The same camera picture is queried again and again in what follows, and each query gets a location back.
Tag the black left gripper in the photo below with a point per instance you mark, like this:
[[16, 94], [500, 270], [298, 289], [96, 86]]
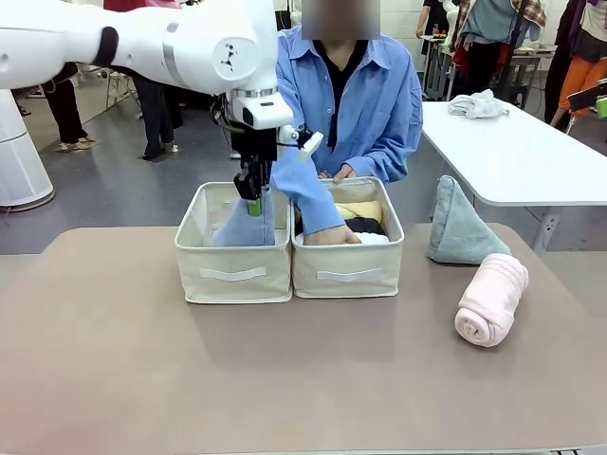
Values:
[[258, 147]]

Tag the bystander in black trousers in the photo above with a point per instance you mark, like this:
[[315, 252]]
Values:
[[66, 114]]

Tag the bystander in red top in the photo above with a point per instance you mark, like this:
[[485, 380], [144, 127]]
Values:
[[154, 118]]

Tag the yellow towel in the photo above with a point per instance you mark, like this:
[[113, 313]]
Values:
[[360, 208]]

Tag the metal folding stool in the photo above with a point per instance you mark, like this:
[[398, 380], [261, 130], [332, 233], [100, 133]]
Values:
[[121, 95]]

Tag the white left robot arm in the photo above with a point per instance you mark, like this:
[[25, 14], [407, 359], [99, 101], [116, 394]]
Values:
[[142, 42]]

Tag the person's left forearm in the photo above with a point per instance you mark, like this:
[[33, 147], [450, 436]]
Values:
[[384, 161]]

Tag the cream fabric storage bin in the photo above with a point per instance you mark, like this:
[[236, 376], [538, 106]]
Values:
[[232, 275], [346, 275]]

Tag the person's right forearm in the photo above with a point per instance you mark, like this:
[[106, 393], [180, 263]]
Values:
[[303, 199]]

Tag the white air purifier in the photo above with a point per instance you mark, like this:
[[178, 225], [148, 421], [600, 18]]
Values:
[[19, 156]]

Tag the grey-green cone-folded towel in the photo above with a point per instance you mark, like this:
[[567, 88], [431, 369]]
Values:
[[455, 232]]

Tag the pink towel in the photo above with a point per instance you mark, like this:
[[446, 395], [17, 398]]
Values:
[[493, 308]]

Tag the person's right hand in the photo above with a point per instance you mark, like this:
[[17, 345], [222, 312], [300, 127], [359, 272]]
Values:
[[332, 238]]

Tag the dark grey towel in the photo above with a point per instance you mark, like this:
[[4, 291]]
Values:
[[367, 225]]

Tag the white towel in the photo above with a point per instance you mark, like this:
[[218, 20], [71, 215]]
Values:
[[374, 238]]

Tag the person's left hand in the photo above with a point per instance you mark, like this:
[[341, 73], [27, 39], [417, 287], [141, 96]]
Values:
[[345, 173]]

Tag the white table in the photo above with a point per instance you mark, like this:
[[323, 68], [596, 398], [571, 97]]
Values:
[[512, 156]]

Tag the light blue cone-folded towel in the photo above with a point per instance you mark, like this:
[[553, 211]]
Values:
[[246, 230]]

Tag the person in blue shirt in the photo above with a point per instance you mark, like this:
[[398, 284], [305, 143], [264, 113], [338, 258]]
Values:
[[379, 104]]

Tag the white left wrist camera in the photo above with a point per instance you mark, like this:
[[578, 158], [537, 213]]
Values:
[[310, 142]]

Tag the crumpled white cloth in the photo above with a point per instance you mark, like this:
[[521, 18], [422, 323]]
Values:
[[476, 105]]

